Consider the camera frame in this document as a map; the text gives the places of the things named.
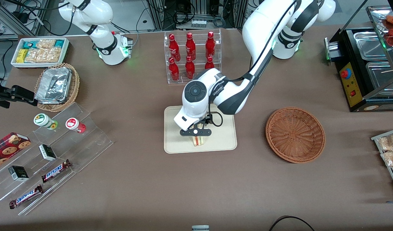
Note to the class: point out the triangular sandwich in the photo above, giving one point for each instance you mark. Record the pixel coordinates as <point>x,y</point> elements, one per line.
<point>198,141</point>

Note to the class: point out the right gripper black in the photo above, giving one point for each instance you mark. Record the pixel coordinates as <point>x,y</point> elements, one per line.
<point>19,93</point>

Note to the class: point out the yellow snack packet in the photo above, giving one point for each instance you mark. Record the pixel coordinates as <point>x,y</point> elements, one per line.
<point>21,56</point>

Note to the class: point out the white rectangular snack bin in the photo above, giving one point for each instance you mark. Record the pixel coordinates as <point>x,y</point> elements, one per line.
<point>39,65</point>

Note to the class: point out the small grey device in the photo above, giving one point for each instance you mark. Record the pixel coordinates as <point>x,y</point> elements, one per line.
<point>200,228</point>

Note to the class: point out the red cookie box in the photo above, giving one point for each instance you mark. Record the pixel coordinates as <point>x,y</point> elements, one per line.
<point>7,149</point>

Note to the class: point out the stack of foil trays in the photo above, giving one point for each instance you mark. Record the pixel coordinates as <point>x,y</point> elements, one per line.
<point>54,85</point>

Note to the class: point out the clear acrylic bottle rack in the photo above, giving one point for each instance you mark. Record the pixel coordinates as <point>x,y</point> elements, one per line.
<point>180,81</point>

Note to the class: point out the small black box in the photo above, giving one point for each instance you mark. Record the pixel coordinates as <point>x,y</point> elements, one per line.
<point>47,152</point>
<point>18,173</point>

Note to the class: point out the wooden skewer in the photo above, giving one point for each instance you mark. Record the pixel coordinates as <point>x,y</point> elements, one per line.
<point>392,70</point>

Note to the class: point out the clear acrylic stepped stand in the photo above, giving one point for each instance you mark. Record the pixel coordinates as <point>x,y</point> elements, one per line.
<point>94,141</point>

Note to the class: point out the tray of packaged snacks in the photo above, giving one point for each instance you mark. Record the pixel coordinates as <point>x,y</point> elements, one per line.
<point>388,170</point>

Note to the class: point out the silver box with green light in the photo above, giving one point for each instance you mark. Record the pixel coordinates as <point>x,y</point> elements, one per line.
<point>331,48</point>

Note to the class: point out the brown wicker basket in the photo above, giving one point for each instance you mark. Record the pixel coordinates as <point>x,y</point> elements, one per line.
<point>296,134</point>

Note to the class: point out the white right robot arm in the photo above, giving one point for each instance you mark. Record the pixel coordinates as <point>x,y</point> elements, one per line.
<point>97,12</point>

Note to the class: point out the green lidded white cup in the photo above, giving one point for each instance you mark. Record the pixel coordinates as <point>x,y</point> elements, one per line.
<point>41,119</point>

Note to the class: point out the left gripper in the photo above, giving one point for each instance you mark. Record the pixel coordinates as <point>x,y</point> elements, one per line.
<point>203,121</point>

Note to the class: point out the red lidded white cup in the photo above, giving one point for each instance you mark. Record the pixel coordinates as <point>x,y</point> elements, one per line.
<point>72,123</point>

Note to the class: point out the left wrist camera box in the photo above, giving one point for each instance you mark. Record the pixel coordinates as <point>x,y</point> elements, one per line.
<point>187,132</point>

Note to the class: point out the red cola bottle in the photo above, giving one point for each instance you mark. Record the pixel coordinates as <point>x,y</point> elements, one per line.
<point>190,46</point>
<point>210,45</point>
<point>173,71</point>
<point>209,63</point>
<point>174,48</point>
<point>189,70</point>

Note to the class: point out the white power strip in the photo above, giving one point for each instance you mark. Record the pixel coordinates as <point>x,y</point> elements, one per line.
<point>198,23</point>

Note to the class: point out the clear bag of rice snacks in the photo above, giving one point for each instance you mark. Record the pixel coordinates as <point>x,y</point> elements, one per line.
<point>52,55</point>
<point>34,56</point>
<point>45,44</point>

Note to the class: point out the light tan wicker basket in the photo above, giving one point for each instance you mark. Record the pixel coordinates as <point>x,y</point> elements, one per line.
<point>73,93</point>

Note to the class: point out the black hot food display case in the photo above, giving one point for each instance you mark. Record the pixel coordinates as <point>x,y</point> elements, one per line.
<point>360,96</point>

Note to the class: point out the Snickers chocolate bar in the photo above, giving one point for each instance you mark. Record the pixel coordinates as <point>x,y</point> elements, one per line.
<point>55,171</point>
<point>26,197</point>

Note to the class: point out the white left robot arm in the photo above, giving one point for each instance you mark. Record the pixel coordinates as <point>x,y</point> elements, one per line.
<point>263,22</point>

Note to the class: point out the teal snack packet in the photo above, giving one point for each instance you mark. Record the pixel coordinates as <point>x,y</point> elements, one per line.
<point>59,43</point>
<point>29,44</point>

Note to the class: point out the beige plastic tray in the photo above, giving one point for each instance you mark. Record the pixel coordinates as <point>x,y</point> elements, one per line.
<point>222,141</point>

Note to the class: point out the steel food pan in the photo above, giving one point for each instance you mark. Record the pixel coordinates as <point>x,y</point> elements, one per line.
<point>384,75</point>
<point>371,45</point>

